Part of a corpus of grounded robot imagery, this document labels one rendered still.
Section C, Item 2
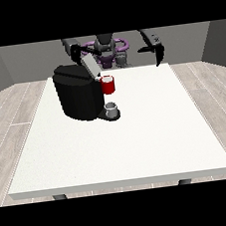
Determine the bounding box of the red pod holder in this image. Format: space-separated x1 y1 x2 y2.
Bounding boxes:
99 74 117 97

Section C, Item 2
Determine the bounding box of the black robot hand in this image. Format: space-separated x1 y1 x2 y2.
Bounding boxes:
135 42 168 70
69 41 104 66

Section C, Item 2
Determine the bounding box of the black coffee machine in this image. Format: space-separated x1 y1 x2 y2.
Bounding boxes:
50 58 121 127

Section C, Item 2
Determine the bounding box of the small grey cup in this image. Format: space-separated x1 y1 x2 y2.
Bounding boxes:
103 101 120 118

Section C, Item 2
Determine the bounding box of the dark table leg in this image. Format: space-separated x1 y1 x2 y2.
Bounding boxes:
176 177 194 186
51 193 69 202

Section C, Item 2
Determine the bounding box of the small grey coffee pod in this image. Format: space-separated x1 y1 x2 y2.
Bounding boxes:
114 51 129 70

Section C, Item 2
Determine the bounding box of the pale grey machine lid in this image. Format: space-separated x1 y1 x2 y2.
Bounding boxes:
79 53 103 81

